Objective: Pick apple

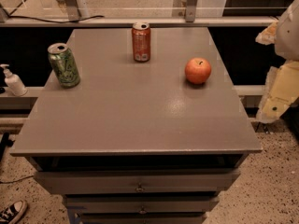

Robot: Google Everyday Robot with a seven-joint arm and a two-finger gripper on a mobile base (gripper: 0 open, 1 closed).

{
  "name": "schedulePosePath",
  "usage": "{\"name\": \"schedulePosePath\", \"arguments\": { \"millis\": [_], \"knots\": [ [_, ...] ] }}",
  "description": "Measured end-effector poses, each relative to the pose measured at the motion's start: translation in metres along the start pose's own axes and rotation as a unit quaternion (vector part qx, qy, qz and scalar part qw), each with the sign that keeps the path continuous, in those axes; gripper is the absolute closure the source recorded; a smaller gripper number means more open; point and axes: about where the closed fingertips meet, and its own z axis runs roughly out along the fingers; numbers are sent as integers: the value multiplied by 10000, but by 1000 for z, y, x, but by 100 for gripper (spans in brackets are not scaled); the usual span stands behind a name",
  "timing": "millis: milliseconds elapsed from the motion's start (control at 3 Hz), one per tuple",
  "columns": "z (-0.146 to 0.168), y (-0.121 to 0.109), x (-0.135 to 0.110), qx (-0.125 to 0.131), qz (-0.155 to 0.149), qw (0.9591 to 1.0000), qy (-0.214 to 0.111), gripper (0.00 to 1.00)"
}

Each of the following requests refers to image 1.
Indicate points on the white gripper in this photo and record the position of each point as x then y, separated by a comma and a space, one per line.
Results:
289, 34

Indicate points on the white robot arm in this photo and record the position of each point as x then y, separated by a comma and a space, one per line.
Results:
283, 34

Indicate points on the red apple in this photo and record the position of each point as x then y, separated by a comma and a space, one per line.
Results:
198, 70

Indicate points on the orange soda can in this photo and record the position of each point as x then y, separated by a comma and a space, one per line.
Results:
141, 36

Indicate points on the grey drawer cabinet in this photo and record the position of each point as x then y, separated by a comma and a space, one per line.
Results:
129, 116

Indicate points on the green soda can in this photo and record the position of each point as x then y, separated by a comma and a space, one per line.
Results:
64, 65

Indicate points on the middle grey drawer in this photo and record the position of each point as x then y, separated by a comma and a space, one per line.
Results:
142, 204

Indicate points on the grey drawer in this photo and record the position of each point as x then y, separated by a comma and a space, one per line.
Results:
142, 204
147, 181
160, 218

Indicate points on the bottom grey drawer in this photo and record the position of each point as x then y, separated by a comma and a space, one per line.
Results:
160, 218

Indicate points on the top grey drawer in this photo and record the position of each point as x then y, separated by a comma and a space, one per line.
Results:
147, 181

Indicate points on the white pump bottle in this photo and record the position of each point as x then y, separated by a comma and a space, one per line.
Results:
13, 81

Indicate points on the glass railing barrier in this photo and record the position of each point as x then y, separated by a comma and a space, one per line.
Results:
122, 13

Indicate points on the black white sneaker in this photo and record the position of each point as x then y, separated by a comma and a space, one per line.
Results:
13, 213

